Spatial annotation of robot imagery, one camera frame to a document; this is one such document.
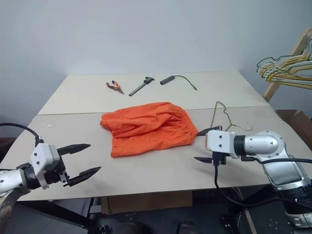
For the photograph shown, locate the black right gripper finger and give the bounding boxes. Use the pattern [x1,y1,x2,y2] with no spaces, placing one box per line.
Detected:
[196,125,222,137]
[194,156,214,164]

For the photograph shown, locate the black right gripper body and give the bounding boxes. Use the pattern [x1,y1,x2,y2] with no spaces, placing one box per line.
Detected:
[211,150,228,167]

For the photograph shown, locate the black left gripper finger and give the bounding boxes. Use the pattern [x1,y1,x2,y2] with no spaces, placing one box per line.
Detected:
[68,166,102,187]
[57,143,92,157]

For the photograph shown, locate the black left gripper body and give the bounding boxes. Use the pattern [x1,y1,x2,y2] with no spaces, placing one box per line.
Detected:
[44,148,71,188]

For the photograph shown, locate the thin wire clothes hanger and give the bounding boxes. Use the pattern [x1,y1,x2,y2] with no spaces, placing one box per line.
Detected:
[211,101,253,134]

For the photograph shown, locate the orange shorts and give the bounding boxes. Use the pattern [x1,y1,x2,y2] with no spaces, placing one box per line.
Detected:
[99,101,199,159]

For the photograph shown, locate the dark rounded shape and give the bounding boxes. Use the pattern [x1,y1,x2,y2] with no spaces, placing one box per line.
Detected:
[94,216,152,234]
[176,220,196,234]

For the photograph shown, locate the brown cardboard sheet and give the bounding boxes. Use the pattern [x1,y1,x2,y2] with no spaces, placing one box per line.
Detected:
[100,190,194,215]

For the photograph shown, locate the wooden clothes rack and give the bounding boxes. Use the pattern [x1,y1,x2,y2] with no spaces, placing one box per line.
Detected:
[262,27,312,102]

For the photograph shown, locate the black digital caliper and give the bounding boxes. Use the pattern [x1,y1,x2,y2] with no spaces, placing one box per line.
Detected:
[128,76,154,97]

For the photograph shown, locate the brown cardboard box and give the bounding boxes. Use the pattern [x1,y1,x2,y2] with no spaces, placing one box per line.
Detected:
[275,109,312,143]

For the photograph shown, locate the bunch of hangers on rack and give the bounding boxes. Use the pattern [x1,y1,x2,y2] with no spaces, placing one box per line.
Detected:
[266,39,312,90]

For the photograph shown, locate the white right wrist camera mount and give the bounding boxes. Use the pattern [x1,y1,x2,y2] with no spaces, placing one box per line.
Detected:
[204,129,237,155]

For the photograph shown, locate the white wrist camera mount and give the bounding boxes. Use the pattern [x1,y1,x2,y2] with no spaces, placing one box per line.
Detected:
[30,143,61,190]
[204,129,237,155]

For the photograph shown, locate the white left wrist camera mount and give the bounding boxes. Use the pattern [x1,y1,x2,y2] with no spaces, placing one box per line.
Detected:
[30,143,61,190]

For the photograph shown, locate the black table frame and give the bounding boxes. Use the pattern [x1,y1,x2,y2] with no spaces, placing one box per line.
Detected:
[16,196,103,230]

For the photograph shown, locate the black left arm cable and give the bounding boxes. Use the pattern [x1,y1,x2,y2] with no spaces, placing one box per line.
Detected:
[0,122,45,144]

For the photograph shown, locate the black USB hub with cable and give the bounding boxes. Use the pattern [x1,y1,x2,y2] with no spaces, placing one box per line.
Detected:
[159,75,198,92]

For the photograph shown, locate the orange-handled pliers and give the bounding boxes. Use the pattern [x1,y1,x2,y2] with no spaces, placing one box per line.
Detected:
[105,80,125,96]

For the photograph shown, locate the yellow wire hanger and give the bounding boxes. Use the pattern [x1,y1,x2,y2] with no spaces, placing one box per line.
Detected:
[258,36,312,82]

